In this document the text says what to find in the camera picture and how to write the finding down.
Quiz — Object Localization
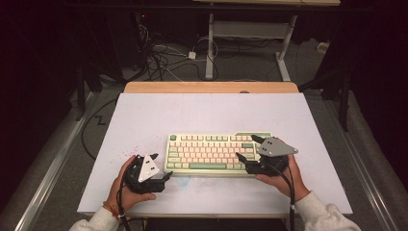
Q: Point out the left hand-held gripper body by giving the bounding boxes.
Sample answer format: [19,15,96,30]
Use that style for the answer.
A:
[123,154,168,195]

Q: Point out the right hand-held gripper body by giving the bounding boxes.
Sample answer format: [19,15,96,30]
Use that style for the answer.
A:
[244,137,299,177]

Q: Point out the cream pink green keyboard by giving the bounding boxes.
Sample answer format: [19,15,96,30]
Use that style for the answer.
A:
[164,131,273,178]

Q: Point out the person's left hand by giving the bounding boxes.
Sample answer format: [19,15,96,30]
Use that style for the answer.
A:
[105,155,158,215]

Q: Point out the person's right hand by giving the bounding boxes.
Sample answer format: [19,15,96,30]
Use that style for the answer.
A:
[254,138,312,202]

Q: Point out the white table mat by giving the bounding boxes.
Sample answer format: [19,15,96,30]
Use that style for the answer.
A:
[76,92,354,216]

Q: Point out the black metal stand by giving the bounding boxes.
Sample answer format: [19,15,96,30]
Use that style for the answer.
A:
[299,71,351,133]
[74,64,104,122]

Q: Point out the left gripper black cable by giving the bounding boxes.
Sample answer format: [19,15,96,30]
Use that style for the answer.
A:
[116,179,133,231]

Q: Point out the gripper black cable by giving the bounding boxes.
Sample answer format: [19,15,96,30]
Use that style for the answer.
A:
[260,159,296,231]
[116,179,133,231]

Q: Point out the red bracelet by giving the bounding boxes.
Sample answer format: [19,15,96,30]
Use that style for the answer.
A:
[102,200,121,219]

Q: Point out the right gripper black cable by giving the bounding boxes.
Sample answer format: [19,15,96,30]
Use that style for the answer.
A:
[260,159,296,231]

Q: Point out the long black floor cable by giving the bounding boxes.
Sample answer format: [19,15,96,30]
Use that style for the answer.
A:
[80,97,118,162]

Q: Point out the metal floor rail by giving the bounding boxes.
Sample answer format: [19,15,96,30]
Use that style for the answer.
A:
[13,92,101,231]
[321,98,401,231]

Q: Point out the tangle of floor cables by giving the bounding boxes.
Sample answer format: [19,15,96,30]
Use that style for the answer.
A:
[138,23,219,82]

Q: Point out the white metal desk frame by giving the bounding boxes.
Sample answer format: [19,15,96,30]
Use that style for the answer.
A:
[191,0,342,82]

